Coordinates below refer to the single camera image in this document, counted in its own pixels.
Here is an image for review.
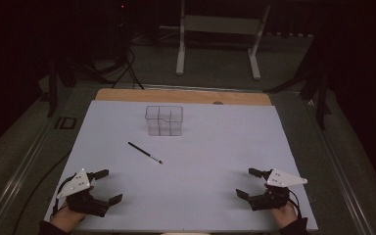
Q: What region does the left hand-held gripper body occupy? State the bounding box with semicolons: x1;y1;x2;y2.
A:
56;167;110;218

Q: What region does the person's left hand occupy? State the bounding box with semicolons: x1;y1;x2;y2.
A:
49;201;86;234

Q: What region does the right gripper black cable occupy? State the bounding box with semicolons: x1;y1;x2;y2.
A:
287;188;304;220

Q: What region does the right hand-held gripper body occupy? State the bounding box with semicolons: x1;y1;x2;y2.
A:
249;167;308;212

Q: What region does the person's right hand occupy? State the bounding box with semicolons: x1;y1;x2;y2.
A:
269;201;299;230

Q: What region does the white table mat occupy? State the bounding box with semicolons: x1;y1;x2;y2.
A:
44;99;319;233

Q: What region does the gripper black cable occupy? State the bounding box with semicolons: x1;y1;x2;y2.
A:
52;175;76;217
287;188;304;220

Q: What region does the long black floor cable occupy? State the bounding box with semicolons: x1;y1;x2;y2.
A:
11;152;71;235

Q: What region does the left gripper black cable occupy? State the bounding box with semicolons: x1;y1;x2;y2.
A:
52;175;76;217

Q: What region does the clear plastic divided organizer box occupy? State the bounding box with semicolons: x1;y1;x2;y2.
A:
144;105;184;137

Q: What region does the white metal stand frame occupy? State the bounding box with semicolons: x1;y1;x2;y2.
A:
175;0;272;81

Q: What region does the metal floor rail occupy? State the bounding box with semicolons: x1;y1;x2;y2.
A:
0;87;79;235
303;96;376;235

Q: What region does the black pen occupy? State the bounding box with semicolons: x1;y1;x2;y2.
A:
127;141;164;165

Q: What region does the black tripod stand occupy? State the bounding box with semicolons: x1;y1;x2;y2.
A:
262;62;334;131
39;58;78;118

